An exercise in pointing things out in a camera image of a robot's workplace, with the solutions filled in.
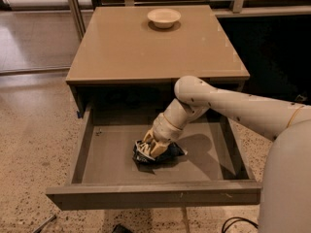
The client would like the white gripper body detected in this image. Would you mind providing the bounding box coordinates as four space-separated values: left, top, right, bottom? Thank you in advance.
152 113 182 142

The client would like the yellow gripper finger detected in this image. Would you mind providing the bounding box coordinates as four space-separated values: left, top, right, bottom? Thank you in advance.
150 140 169 158
143 129 154 144

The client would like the blue chip bag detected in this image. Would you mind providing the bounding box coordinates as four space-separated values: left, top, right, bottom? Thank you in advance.
132 141 187 164

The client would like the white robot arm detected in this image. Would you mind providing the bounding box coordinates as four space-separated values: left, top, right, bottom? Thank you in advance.
142 76 311 233

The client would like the open grey top drawer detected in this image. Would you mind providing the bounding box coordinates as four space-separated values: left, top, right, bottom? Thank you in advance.
46 104 261 210

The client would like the grey drawer cabinet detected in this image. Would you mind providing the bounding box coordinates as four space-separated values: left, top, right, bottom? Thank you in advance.
66 5 250 113

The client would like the black object on floor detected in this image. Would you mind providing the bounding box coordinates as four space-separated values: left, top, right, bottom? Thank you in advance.
112 224 133 233

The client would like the white ceramic bowl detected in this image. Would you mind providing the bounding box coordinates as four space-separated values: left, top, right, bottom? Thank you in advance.
147 9 181 29

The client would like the grey metal bar on floor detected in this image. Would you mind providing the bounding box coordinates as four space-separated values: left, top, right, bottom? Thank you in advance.
31 215 57 233

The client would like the black cable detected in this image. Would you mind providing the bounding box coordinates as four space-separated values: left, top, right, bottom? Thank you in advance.
221 216 259 233

